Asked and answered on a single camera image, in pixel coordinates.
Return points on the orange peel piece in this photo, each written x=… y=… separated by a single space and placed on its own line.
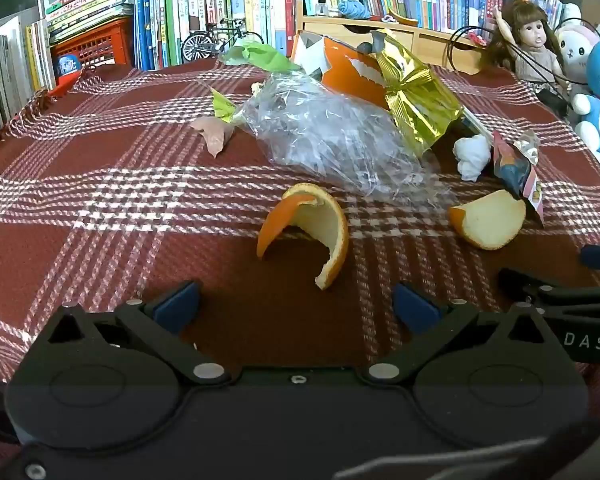
x=490 y=222

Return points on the wooden drawer box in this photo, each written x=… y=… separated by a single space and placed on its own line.
x=430 y=50

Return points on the blue labelled can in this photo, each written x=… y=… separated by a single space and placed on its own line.
x=68 y=66

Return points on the brown-haired doll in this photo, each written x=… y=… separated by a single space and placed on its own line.
x=530 y=45

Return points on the orange and white snack bag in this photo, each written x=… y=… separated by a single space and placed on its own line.
x=345 y=77

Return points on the blue yarn ball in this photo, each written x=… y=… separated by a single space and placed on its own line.
x=352 y=7

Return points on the gold foil wrapper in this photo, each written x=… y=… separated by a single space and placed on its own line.
x=420 y=105

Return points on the curled orange peel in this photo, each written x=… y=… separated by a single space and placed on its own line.
x=337 y=240

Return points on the red and white plaid blanket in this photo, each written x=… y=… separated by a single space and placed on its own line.
x=105 y=240

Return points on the orange curved trinket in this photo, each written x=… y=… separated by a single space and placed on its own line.
x=405 y=20

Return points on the black bicycle model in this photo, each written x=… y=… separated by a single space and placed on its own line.
x=200 y=45

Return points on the short row of upright books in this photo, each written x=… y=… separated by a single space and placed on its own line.
x=10 y=75

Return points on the colourful small snack wrapper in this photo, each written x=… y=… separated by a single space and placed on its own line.
x=515 y=175

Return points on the green paper wrapper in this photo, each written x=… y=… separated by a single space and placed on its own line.
x=265 y=57

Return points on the yellow-green paper scrap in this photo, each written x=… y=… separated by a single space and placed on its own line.
x=222 y=105

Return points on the stack of flat books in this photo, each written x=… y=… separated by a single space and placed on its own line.
x=90 y=2

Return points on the white tissue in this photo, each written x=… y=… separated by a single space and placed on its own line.
x=472 y=157

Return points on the small glass bottle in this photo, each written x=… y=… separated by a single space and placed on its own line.
x=322 y=6

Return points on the white bunny plush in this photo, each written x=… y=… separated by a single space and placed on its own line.
x=575 y=50

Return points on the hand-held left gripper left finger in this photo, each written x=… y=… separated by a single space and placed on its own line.
x=177 y=306

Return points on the red plastic crate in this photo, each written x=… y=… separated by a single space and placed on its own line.
x=100 y=42

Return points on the clear plastic bag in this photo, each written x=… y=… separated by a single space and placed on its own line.
x=325 y=135

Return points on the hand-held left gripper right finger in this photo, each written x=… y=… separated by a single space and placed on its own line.
x=415 y=310

